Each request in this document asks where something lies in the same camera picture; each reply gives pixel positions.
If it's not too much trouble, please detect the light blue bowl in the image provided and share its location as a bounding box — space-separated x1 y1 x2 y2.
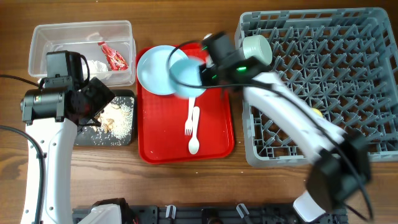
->
170 57 205 98

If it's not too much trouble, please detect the food scraps and rice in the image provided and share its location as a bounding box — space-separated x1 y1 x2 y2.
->
76 96 134 146

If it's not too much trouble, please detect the white napkin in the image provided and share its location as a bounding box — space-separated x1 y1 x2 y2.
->
82 60 112 80

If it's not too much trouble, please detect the mint green bowl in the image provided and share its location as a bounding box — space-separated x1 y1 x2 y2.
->
243 35 273 66

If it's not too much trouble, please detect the red snack wrapper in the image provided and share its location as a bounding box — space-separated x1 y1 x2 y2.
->
98 42 129 71

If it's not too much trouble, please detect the white plastic fork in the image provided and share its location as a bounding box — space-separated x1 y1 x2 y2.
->
184 97 195 136

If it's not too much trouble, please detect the light blue plate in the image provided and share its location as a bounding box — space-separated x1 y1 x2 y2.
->
137 45 175 95

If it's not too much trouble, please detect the white plastic spoon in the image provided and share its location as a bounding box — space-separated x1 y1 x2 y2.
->
188 106 200 154

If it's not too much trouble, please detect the yellow plastic cup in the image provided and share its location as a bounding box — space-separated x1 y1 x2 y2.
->
312 108 323 117

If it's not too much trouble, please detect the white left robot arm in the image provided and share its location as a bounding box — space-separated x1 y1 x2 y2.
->
21 50 114 223

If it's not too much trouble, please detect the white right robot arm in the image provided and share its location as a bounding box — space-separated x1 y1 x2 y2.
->
201 32 373 222

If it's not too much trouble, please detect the black food waste tray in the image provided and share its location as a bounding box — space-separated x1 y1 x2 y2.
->
73 88 136 147

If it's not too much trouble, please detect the grey dishwasher rack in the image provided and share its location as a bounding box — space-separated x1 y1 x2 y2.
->
234 8 397 162

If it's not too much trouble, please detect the clear plastic bin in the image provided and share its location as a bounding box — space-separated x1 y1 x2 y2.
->
28 21 136 86

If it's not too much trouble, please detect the red serving tray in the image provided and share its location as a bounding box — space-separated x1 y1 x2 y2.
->
136 83 234 164

